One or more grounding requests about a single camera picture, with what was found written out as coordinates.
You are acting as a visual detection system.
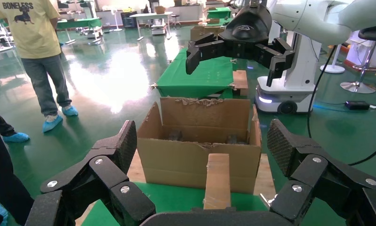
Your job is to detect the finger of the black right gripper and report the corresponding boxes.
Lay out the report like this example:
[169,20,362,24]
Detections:
[185,32,225,75]
[255,37,296,88]

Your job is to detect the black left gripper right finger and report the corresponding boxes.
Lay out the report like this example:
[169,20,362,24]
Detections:
[267,118,376,226]

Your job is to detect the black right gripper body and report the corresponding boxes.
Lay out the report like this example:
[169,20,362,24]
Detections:
[218,3,273,60]

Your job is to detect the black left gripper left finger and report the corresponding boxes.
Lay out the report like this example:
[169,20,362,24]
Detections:
[25,120,156,226]

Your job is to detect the small brown cardboard box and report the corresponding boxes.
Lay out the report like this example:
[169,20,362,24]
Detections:
[204,153,231,210]

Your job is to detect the large open cardboard carton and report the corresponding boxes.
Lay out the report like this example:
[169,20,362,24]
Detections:
[137,97,262,194]

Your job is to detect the white wheeled robot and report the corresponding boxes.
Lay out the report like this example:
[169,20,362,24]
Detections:
[255,29,323,114]

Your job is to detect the white standing fan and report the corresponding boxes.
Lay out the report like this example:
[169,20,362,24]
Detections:
[320,43,346,74]

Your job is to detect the distant white table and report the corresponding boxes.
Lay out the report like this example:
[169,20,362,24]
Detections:
[130,12,173,41]

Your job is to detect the person holding phone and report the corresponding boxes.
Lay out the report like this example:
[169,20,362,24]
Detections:
[0,123,35,226]

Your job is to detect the black power adapter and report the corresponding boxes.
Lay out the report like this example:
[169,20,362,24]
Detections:
[345,100,371,111]

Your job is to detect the green tablecloth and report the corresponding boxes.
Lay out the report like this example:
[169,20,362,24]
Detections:
[81,182,268,226]

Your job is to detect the black chrome bar stool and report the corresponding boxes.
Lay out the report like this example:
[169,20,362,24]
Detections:
[340,24,376,94]

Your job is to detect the person in black trousers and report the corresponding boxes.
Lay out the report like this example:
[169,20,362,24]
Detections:
[0,104,30,144]

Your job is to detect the distant green covered table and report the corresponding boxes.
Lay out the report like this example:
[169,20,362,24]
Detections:
[57,18,103,44]

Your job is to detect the person in yellow shirt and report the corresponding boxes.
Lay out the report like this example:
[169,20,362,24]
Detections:
[0,0,79,133]

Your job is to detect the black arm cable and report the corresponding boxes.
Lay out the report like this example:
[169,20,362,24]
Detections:
[306,45,376,167]

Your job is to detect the small white pedestal fan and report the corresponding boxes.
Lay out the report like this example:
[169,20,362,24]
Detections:
[111,8,123,32]

